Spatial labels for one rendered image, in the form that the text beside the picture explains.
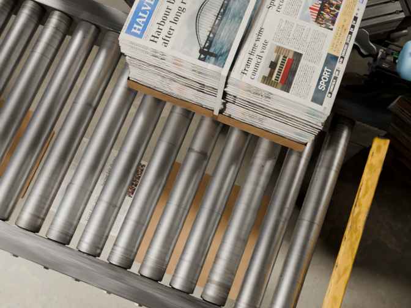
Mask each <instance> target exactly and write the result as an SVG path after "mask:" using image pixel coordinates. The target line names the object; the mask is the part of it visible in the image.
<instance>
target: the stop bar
mask: <svg viewBox="0 0 411 308"><path fill-rule="evenodd" d="M389 143H390V140H389V139H388V138H385V137H382V136H379V135H377V136H376V137H374V140H373V143H372V146H371V150H370V153H369V156H368V160H367V162H366V166H365V169H364V172H363V176H362V178H361V182H360V185H359V188H358V192H357V195H356V198H355V202H354V205H353V208H352V211H351V214H350V218H349V222H348V224H347V227H346V231H345V234H344V238H343V240H342V243H341V247H340V250H339V253H338V257H337V259H336V263H335V267H334V269H333V273H332V275H331V279H330V283H329V285H328V289H327V292H326V295H325V299H324V303H323V305H322V308H340V307H341V303H342V301H343V297H344V293H345V290H346V287H347V283H348V280H349V277H350V273H351V271H352V267H353V264H354V260H355V256H356V254H357V250H358V247H359V244H360V240H361V236H362V233H363V230H364V227H365V224H366V220H367V217H368V213H369V209H370V207H371V203H372V200H373V197H374V193H375V190H376V187H377V183H378V181H379V177H380V173H381V172H382V171H383V167H382V166H383V162H384V160H385V156H386V154H387V150H388V146H389Z"/></svg>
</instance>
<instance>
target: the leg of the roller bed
mask: <svg viewBox="0 0 411 308"><path fill-rule="evenodd" d="M364 147H365V146H363V145H360V144H357V143H355V142H352V141H349V145H348V147H347V150H346V154H345V157H344V160H343V162H342V165H343V164H344V163H345V162H346V161H347V160H349V159H350V158H351V157H353V156H354V155H355V154H356V153H358V152H359V151H360V150H361V149H363V148H364ZM318 157H319V154H318V155H317V156H316V157H315V158H314V159H313V160H312V161H311V162H310V163H309V165H308V168H307V171H306V174H305V177H304V179H303V183H302V186H301V188H300V192H299V194H298V197H302V196H303V195H304V194H306V193H307V190H308V187H309V184H310V181H311V178H312V176H313V172H314V169H315V166H316V163H317V160H318Z"/></svg>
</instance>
